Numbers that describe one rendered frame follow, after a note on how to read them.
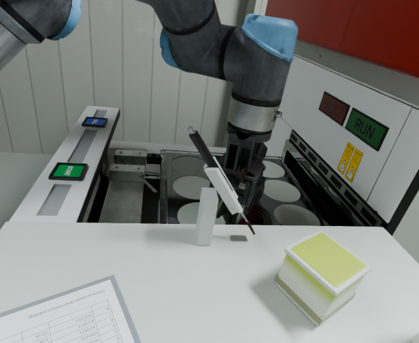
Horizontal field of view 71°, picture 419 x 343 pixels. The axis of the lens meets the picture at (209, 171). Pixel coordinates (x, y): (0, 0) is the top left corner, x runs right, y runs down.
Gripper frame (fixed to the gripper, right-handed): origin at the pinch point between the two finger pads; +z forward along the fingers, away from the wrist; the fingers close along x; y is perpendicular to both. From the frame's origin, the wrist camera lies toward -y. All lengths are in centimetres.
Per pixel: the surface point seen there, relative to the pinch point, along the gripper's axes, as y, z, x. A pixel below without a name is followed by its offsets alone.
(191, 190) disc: -6.9, 1.7, -11.9
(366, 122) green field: -18.9, -19.4, 19.1
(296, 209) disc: -12.9, 1.7, 11.6
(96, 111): -21, -4, -50
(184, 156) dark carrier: -21.2, 1.8, -20.6
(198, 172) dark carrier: -15.4, 1.8, -13.9
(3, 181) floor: -70, 92, -178
